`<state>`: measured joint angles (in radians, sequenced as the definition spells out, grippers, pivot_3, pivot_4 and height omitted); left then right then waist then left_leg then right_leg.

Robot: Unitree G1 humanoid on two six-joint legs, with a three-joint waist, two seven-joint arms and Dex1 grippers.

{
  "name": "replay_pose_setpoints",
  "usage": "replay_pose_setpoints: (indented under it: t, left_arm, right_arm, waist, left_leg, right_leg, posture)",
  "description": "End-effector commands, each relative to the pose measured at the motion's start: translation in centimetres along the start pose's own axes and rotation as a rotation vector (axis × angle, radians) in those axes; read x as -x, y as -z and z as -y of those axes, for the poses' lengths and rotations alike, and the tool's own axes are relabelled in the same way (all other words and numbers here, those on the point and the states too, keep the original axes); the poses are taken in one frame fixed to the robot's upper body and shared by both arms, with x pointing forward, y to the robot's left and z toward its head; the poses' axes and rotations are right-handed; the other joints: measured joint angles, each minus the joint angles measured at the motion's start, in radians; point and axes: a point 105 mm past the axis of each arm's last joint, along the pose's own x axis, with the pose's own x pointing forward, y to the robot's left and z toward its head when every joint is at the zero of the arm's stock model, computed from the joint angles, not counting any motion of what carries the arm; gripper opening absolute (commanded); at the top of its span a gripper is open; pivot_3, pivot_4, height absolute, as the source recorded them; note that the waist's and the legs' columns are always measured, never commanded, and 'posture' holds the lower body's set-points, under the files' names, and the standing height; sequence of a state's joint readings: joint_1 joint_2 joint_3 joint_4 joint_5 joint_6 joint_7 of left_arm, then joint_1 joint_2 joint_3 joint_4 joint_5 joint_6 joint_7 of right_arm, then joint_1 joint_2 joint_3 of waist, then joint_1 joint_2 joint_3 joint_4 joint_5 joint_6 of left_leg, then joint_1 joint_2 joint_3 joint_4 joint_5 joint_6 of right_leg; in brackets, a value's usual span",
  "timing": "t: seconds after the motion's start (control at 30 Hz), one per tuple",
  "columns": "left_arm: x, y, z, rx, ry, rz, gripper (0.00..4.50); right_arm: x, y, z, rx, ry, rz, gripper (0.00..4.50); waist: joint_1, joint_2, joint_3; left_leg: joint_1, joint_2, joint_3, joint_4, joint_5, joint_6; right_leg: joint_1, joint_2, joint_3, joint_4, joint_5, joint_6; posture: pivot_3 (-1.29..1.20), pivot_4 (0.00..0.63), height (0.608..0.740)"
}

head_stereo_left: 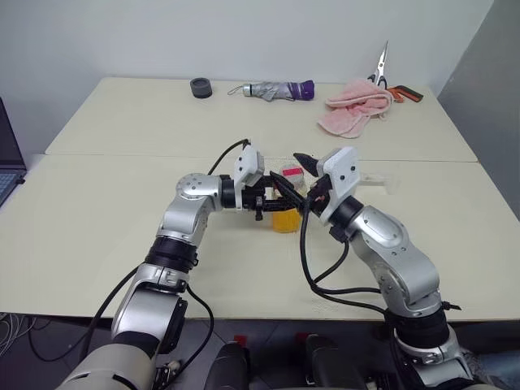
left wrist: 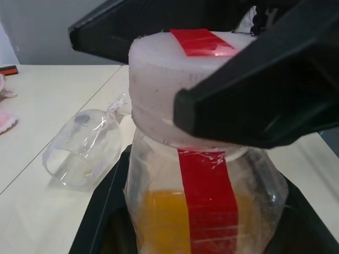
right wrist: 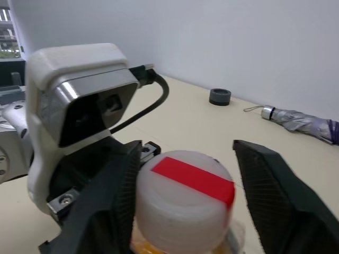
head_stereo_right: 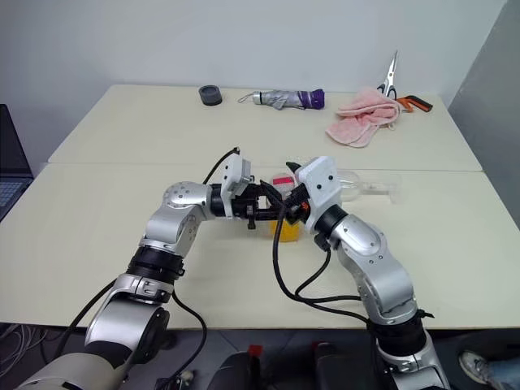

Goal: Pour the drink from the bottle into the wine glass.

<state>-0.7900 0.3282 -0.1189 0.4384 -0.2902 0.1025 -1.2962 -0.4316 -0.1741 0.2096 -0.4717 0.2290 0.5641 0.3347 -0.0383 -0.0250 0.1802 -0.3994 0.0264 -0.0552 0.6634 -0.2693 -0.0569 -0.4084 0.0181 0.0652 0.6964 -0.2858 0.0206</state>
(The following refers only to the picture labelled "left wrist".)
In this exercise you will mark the clear wine glass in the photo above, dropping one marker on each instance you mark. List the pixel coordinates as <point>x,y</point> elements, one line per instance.
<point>79,148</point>

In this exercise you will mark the pink towel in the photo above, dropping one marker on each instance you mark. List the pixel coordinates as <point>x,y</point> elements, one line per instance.
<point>5,121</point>

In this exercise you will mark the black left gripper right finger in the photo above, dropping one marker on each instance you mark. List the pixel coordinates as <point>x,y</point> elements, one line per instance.
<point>265,100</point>

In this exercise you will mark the black tray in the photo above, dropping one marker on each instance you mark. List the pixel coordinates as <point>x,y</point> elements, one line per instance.
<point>100,211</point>

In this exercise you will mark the orange and black tool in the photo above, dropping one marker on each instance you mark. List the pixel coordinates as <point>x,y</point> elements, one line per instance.
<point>9,71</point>

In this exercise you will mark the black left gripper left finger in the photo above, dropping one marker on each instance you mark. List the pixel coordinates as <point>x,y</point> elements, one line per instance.
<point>106,29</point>

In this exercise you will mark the clear bottle with red tape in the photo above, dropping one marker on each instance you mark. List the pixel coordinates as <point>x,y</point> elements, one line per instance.
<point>159,79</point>

